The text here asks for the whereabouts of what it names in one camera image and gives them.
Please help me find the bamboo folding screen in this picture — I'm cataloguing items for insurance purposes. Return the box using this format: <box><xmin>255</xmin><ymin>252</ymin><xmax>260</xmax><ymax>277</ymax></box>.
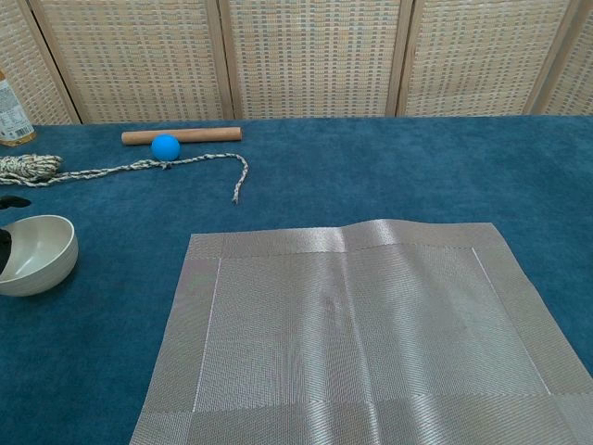
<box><xmin>0</xmin><ymin>0</ymin><xmax>593</xmax><ymax>126</ymax></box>

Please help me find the wooden stick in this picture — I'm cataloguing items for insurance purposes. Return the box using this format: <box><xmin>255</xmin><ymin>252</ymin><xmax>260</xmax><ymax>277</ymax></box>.
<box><xmin>120</xmin><ymin>126</ymin><xmax>244</xmax><ymax>146</ymax></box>

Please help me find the white bowl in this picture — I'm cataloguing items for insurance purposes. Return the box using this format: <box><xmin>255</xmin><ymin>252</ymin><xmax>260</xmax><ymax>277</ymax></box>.
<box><xmin>0</xmin><ymin>214</ymin><xmax>80</xmax><ymax>298</ymax></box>

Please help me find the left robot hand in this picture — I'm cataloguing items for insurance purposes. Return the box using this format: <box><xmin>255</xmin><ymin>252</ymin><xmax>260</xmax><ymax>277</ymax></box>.
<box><xmin>0</xmin><ymin>196</ymin><xmax>32</xmax><ymax>275</ymax></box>

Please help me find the blue ball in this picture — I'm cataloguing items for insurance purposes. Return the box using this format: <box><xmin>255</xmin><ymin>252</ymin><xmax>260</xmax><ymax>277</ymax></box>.
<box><xmin>150</xmin><ymin>133</ymin><xmax>182</xmax><ymax>162</ymax></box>

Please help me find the tea bottle with white cap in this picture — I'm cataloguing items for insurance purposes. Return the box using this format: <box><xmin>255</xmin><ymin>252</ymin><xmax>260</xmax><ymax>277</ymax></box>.
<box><xmin>0</xmin><ymin>70</ymin><xmax>37</xmax><ymax>147</ymax></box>

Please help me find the brown woven placemat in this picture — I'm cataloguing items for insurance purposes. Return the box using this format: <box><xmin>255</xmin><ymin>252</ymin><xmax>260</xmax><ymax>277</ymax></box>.
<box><xmin>129</xmin><ymin>217</ymin><xmax>593</xmax><ymax>445</ymax></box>

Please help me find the braided beige rope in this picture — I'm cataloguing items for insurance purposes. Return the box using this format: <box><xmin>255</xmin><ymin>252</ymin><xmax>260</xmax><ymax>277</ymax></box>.
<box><xmin>0</xmin><ymin>152</ymin><xmax>249</xmax><ymax>205</ymax></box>

